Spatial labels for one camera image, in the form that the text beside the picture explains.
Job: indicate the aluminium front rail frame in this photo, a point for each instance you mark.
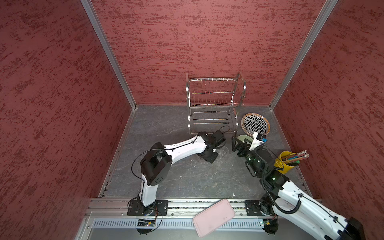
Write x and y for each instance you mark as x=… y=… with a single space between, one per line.
x=111 y=213

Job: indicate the aluminium corner post left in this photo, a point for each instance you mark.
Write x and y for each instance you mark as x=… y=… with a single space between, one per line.
x=97 y=26

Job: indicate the clear glass cup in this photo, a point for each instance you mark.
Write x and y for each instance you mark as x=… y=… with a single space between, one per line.
x=222 y=153

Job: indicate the white patterned plate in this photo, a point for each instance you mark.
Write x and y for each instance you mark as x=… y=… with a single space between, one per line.
x=253 y=122

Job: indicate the aluminium corner post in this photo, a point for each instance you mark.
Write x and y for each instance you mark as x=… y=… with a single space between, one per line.
x=317 y=26
x=97 y=26

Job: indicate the pink tray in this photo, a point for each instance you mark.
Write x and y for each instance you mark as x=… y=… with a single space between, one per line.
x=213 y=217

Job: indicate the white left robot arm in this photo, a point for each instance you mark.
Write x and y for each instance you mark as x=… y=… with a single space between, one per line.
x=157 y=162

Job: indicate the yellow pen cup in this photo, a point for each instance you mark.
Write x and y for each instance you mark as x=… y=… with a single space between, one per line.
x=280 y=164

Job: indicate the pale green bowl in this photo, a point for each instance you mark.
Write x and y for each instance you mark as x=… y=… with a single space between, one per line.
x=245 y=139

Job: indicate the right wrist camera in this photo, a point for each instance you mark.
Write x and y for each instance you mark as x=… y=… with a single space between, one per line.
x=258 y=140

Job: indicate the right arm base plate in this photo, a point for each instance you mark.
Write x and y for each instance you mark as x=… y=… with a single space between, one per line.
x=260 y=208

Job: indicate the steel two-tier dish rack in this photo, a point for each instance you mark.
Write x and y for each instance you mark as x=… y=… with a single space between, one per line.
x=213 y=103

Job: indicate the aluminium corner post right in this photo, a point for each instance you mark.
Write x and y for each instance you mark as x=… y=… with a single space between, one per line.
x=317 y=26

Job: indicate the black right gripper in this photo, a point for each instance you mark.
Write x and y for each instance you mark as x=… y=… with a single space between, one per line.
x=245 y=146

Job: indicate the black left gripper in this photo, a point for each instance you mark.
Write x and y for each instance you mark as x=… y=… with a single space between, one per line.
x=211 y=159

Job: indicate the coloured pens bundle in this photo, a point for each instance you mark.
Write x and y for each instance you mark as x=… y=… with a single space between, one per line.
x=296 y=157

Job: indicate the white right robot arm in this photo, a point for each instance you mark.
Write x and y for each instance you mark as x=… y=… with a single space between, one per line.
x=284 y=199

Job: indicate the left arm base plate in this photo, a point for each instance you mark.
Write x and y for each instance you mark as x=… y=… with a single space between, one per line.
x=158 y=208

